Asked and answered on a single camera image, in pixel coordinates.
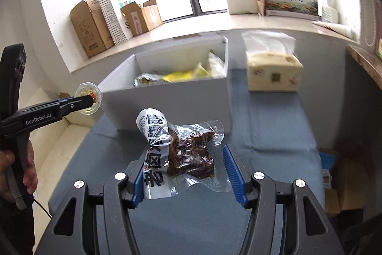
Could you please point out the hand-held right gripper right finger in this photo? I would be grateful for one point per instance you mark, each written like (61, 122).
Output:
(235, 177)

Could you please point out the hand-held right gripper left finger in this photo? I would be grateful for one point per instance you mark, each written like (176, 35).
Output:
(138, 183)

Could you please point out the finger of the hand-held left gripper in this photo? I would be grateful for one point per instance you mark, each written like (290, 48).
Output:
(76, 105)

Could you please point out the clear jelly cup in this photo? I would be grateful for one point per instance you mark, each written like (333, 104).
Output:
(88, 93)

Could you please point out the clear vacuum packet brown food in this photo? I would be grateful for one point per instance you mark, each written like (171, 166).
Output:
(191, 156)

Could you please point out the person's left forearm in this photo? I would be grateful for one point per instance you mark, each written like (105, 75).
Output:
(15, 228)

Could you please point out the person's left hand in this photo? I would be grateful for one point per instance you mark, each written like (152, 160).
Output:
(29, 168)

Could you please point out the cardboard piece behind sofa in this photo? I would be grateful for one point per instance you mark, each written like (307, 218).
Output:
(64, 95)

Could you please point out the large brown cardboard box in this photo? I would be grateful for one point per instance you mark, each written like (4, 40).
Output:
(89, 31)

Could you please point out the silver snack packet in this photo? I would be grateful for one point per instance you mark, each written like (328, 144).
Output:
(147, 80)

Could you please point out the patterned white paper bag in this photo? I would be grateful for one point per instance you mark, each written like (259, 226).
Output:
(116, 13)

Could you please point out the small open cardboard box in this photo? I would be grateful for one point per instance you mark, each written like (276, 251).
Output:
(143, 19)

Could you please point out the yellow snack packet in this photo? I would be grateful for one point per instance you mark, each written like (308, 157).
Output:
(182, 75)

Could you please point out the cardboard boxes on floor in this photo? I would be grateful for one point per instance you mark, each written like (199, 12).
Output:
(346, 183)

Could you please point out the beige tissue pack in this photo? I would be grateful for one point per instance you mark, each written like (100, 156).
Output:
(273, 72)

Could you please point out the clear crinkled snack packet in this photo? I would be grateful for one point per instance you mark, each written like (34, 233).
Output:
(216, 65)

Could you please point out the round wooden table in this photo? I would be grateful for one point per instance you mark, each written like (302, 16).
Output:
(365, 60)

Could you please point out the white papers on sill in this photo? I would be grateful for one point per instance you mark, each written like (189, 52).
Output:
(337, 28)

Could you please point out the printed tissue carton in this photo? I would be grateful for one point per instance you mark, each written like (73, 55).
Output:
(291, 2)

